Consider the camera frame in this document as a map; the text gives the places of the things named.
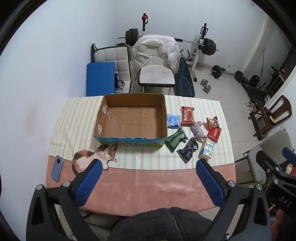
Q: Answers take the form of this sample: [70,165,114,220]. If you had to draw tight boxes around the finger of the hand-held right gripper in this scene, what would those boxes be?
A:
[255,149,287,182]
[282,147,296,168]

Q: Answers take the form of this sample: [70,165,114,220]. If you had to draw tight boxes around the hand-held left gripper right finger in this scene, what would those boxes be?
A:
[196,159,272,241]

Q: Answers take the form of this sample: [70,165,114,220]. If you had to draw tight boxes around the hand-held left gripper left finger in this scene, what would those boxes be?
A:
[26,159,109,241]

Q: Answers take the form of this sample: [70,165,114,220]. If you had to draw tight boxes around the white and blue packet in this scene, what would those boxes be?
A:
[199,138,216,160]

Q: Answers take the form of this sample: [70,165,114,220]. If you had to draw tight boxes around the black packet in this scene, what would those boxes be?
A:
[176,137,199,164]

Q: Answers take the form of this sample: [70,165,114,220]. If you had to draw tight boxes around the grey plush mouse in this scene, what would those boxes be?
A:
[190,121,207,140]

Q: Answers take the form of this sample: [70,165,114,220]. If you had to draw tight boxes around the green packet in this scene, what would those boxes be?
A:
[165,127,189,154]

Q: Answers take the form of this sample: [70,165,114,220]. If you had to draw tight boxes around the orange snack packet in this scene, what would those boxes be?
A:
[206,116,219,130]

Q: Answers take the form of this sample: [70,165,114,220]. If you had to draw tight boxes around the red patterned snack packet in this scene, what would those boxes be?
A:
[181,106,196,126]

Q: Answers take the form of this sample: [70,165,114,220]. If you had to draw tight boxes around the blue tissue packet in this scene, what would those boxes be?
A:
[166,113,181,129]

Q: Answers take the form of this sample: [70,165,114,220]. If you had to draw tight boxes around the cardboard box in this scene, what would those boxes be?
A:
[93,93,168,147]

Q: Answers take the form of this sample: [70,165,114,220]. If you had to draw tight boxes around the white and red toy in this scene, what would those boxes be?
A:
[285,163,296,176]

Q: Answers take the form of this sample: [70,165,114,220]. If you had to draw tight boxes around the grey chair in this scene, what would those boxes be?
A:
[235,130,294,184]

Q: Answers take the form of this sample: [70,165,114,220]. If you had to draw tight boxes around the blue smartphone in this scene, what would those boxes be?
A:
[51,155,64,182]

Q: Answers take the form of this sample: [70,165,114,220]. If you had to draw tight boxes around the wooden chair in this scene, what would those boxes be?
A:
[248,95,292,141]

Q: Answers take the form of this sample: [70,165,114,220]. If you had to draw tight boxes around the person's dark fleece clothing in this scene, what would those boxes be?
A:
[109,207,213,241]

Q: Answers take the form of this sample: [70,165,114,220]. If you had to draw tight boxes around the small barbell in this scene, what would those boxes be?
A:
[211,65,245,83]

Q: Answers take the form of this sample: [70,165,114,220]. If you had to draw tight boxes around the blue mat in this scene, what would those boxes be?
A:
[86,61,116,97]

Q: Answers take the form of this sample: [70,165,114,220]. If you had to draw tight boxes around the black weight bench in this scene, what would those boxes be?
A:
[174,58,196,97]

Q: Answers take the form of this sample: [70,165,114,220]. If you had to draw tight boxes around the white padded folding chair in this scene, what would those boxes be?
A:
[91,44,132,93]

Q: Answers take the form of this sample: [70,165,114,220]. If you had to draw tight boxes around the barbell with black plates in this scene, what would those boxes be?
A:
[118,28,220,56]

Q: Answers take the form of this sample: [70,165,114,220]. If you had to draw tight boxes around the white down jacket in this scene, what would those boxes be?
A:
[131,35,181,75]

